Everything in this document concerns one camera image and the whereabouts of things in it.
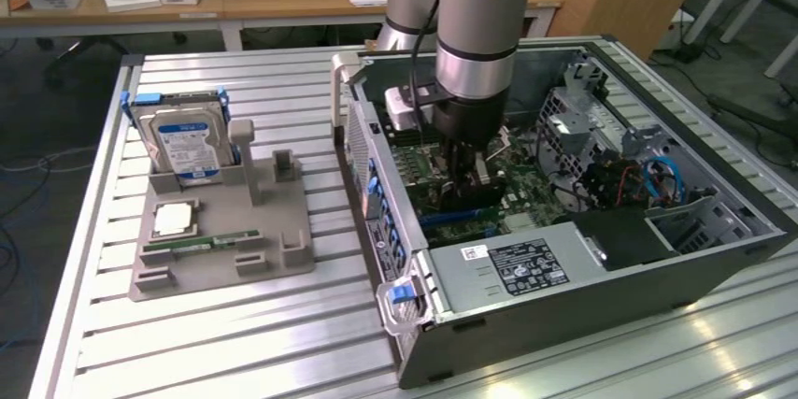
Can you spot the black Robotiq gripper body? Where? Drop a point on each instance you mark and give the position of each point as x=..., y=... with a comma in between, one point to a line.
x=468, y=118

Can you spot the low-profile Nvidia graphics card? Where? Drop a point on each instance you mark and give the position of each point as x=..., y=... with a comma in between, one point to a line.
x=471, y=195

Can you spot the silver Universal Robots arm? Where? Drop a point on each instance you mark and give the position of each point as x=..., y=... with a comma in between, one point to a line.
x=475, y=30

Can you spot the CPU socket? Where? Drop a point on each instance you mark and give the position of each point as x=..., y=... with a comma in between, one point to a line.
x=433, y=163

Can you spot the metal socket cover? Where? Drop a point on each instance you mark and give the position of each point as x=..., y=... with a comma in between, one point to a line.
x=508, y=137

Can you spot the green Dell motherboard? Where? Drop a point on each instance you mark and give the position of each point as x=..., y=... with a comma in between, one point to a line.
x=531, y=184

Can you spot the blue card retention clip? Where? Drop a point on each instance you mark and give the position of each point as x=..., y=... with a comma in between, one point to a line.
x=382, y=208
x=374, y=189
x=396, y=246
x=372, y=167
x=389, y=228

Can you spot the silver chipset heatsink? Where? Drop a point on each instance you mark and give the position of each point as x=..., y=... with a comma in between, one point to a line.
x=523, y=222

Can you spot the metal disk bay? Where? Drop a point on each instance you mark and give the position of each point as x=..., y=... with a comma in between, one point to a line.
x=575, y=128

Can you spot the grey power supply unit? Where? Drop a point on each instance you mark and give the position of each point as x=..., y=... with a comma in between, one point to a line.
x=475, y=287

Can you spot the blue case release latch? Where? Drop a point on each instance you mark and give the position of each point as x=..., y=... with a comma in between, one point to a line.
x=401, y=295

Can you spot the wooden cabinet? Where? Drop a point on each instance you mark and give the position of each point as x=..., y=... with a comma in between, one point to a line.
x=655, y=20

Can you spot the grey plastic parts rack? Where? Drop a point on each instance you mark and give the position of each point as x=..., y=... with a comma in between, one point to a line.
x=225, y=217

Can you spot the black power brick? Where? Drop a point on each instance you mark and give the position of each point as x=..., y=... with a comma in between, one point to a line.
x=689, y=53

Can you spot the open black PC case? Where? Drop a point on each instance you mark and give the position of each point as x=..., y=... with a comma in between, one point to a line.
x=561, y=338

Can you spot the hard disk in blue caddy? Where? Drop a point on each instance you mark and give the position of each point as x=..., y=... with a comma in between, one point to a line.
x=188, y=146

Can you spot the green RAM stick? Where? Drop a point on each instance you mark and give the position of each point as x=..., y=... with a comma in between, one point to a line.
x=200, y=241

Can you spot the silver CPU chip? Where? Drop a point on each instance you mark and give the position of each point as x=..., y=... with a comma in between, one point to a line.
x=177, y=220

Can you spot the wooden desk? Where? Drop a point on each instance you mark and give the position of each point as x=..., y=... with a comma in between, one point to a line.
x=94, y=16

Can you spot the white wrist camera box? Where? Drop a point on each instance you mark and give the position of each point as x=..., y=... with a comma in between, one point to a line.
x=402, y=111

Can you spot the grey metal drive bracket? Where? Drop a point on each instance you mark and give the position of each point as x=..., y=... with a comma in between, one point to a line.
x=705, y=212

